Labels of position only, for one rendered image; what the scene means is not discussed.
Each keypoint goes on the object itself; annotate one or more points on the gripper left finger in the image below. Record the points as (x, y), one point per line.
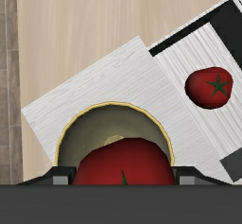
(60, 175)

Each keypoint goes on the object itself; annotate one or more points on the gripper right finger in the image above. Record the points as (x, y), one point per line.
(186, 175)

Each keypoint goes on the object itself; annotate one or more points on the red tomato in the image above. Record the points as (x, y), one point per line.
(126, 164)
(204, 89)

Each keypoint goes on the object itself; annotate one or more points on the white porcelain bowl yellow rim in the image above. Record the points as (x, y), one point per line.
(94, 130)

